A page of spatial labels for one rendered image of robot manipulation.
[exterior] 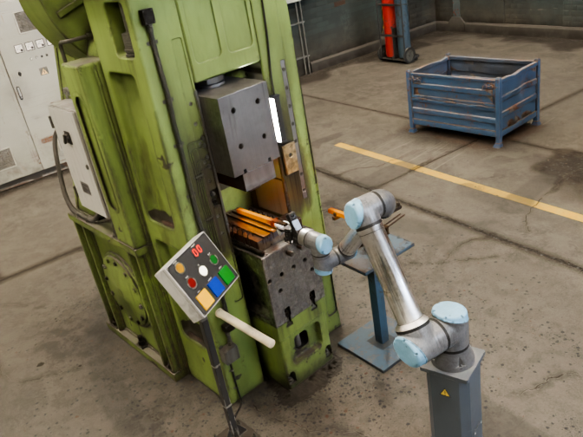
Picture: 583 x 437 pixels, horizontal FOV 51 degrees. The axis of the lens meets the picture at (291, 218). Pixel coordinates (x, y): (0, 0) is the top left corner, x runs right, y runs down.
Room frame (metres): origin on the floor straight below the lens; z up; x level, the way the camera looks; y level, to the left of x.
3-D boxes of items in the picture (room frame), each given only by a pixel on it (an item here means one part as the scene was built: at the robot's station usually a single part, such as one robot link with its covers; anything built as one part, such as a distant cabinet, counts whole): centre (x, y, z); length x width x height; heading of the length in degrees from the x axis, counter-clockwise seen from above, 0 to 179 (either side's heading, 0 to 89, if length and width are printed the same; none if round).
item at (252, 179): (3.05, 0.25, 1.32); 0.42 x 0.20 x 0.10; 38
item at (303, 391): (2.84, 0.09, 0.01); 0.58 x 0.39 x 0.01; 128
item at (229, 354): (2.75, 0.47, 0.36); 0.09 x 0.07 x 0.12; 128
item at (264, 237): (3.05, 0.25, 0.96); 0.42 x 0.20 x 0.09; 38
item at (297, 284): (3.09, 0.21, 0.69); 0.56 x 0.38 x 0.45; 38
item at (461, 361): (2.12, -0.59, 0.65); 0.19 x 0.19 x 0.10
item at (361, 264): (3.05, -0.42, 0.67); 0.40 x 0.30 x 0.02; 124
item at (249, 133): (3.07, 0.21, 1.56); 0.42 x 0.39 x 0.40; 38
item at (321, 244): (2.63, -0.11, 1.02); 0.12 x 0.09 x 0.10; 38
